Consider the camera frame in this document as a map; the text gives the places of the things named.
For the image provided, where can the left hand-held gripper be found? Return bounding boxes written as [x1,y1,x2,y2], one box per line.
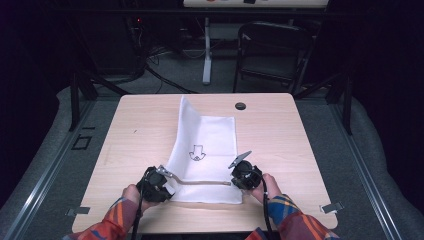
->
[135,164,176,203]

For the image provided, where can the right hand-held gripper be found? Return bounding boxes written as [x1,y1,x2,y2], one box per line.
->
[227,150,264,191]

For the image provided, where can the white cloth with drawn arrow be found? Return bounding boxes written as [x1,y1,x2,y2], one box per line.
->
[165,95,243,205]

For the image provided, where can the person's left hand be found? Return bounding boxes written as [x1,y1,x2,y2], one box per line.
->
[121,183,152,212]

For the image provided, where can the person's right hand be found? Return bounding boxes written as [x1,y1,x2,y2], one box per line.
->
[250,172,283,205]

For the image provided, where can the grey metal table clip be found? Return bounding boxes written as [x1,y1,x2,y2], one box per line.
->
[319,201,345,215]
[65,206,91,217]

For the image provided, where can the black metal stand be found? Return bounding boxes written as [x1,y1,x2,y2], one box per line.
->
[67,64,132,133]
[293,70,354,136]

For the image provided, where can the white table leg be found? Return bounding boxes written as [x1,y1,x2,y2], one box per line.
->
[202,16,214,86]

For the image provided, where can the black folding chair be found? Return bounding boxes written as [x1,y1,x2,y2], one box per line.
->
[232,21,315,95]

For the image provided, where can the dark equipment cabinet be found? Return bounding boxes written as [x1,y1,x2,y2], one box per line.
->
[78,11,146,77]

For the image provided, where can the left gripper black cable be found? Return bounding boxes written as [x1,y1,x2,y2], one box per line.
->
[130,166,153,240]

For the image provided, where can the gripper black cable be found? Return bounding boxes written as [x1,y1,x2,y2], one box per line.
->
[130,166,153,240]
[256,171,274,240]

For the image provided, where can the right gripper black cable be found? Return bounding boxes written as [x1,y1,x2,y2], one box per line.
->
[256,171,274,240]

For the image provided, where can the black floor cables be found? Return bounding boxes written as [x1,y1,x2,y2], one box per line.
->
[141,44,201,95]

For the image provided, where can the aluminium floor rail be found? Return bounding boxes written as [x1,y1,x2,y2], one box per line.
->
[328,99,405,240]
[0,99,98,240]

